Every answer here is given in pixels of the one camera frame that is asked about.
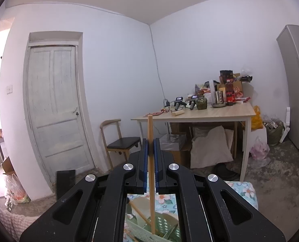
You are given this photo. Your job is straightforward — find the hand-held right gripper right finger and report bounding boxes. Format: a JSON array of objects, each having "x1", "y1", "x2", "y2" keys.
[{"x1": 154, "y1": 138, "x2": 286, "y2": 242}]

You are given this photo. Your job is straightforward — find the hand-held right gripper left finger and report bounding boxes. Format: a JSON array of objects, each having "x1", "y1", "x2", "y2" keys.
[{"x1": 20, "y1": 139, "x2": 149, "y2": 242}]

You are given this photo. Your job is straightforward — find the tan wooden chopstick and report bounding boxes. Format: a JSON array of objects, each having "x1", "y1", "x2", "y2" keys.
[
  {"x1": 129, "y1": 202, "x2": 152, "y2": 228},
  {"x1": 148, "y1": 115, "x2": 156, "y2": 234},
  {"x1": 125, "y1": 229, "x2": 138, "y2": 242}
]

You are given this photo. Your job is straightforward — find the green star-cutout utensil holder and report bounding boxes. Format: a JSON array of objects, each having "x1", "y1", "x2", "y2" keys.
[{"x1": 125, "y1": 198, "x2": 181, "y2": 242}]

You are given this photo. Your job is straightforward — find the brown cardboard box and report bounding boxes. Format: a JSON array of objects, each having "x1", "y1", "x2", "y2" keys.
[{"x1": 170, "y1": 122, "x2": 193, "y2": 167}]

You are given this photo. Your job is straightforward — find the clear plastic container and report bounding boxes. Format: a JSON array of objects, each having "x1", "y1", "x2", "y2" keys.
[{"x1": 159, "y1": 134, "x2": 188, "y2": 152}]

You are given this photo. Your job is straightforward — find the wooden chair with black seat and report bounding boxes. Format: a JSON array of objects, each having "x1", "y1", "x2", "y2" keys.
[{"x1": 100, "y1": 119, "x2": 142, "y2": 170}]

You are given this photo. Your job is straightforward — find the red papers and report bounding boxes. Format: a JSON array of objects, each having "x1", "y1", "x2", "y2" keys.
[{"x1": 143, "y1": 110, "x2": 170, "y2": 116}]

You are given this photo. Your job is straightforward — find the white cloth sack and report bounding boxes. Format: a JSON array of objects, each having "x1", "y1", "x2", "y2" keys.
[{"x1": 191, "y1": 126, "x2": 234, "y2": 169}]

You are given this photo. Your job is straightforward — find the black handheld device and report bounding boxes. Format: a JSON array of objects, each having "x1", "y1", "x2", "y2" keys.
[
  {"x1": 174, "y1": 97, "x2": 185, "y2": 111},
  {"x1": 188, "y1": 95, "x2": 198, "y2": 110}
]

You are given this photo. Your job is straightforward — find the black round object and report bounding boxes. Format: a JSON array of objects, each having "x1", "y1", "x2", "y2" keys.
[{"x1": 214, "y1": 164, "x2": 241, "y2": 180}]

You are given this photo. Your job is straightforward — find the green glass jar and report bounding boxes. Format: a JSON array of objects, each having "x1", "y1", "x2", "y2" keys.
[{"x1": 195, "y1": 95, "x2": 208, "y2": 111}]

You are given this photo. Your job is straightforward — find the light wooden table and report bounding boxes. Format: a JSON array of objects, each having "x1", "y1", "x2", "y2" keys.
[{"x1": 131, "y1": 102, "x2": 256, "y2": 182}]

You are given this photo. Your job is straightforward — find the black ribbed panel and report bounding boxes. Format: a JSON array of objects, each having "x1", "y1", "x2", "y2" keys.
[{"x1": 57, "y1": 170, "x2": 76, "y2": 200}]

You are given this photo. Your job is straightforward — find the pink plastic bag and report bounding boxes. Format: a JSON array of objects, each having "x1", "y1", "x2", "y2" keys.
[{"x1": 250, "y1": 136, "x2": 270, "y2": 160}]

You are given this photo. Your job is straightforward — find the dark red-cap bottle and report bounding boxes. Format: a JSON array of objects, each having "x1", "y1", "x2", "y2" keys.
[{"x1": 225, "y1": 79, "x2": 235, "y2": 101}]

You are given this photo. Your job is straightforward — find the white panel door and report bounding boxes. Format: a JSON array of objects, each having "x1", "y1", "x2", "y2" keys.
[{"x1": 26, "y1": 45, "x2": 96, "y2": 186}]

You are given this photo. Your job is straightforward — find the yellow plastic bag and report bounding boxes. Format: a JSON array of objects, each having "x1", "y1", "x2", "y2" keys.
[{"x1": 250, "y1": 106, "x2": 264, "y2": 131}]

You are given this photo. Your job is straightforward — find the dark brown box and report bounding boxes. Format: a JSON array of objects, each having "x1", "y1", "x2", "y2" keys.
[{"x1": 219, "y1": 70, "x2": 233, "y2": 84}]

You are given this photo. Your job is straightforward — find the plastic bag with orange contents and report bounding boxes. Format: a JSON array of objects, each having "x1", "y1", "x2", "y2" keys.
[{"x1": 4, "y1": 173, "x2": 31, "y2": 211}]

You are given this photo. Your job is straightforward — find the white plastic stand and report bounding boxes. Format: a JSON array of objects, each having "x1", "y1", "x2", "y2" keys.
[{"x1": 280, "y1": 107, "x2": 291, "y2": 143}]

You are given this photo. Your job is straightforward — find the open cardboard box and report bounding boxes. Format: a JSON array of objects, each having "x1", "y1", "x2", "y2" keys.
[{"x1": 1, "y1": 156, "x2": 14, "y2": 175}]

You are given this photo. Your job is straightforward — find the thin wall cable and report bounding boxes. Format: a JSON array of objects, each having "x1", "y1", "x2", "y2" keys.
[{"x1": 149, "y1": 25, "x2": 168, "y2": 101}]

